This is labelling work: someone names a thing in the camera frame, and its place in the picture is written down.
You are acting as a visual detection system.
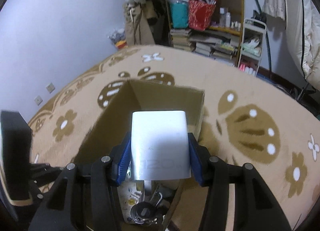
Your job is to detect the black key bunch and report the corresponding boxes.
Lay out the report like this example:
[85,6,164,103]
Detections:
[130,180,164,226]

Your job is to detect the brown cardboard box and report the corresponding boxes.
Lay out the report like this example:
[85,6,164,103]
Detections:
[74,80,204,230]

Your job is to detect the white power adapter block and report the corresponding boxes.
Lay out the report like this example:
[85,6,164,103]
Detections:
[131,111,191,181]

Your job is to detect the bag of plush toys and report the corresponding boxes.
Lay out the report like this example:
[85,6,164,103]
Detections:
[108,28,127,50]

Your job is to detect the white metal trolley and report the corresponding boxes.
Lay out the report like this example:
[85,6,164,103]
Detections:
[238,18,267,76]

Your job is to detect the beige hanging coat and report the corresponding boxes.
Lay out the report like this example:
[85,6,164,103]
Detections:
[123,3,155,46]

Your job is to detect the stack of books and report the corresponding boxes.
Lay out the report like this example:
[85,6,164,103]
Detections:
[170,29,195,51]

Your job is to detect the wooden bookshelf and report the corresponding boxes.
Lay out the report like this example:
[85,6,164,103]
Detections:
[165,0,245,66]

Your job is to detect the red patterned gift bag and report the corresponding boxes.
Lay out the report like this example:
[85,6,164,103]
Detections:
[188,0,217,31]

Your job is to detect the teal storage bag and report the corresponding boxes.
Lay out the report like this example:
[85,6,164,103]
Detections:
[167,0,189,29]

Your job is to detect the wall socket lower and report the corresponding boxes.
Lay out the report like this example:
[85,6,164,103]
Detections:
[34,95,43,106]

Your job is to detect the wall socket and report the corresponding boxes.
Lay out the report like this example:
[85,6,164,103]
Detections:
[34,95,43,106]
[46,82,55,94]

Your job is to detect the wall socket upper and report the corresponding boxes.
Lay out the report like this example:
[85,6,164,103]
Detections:
[46,82,55,94]

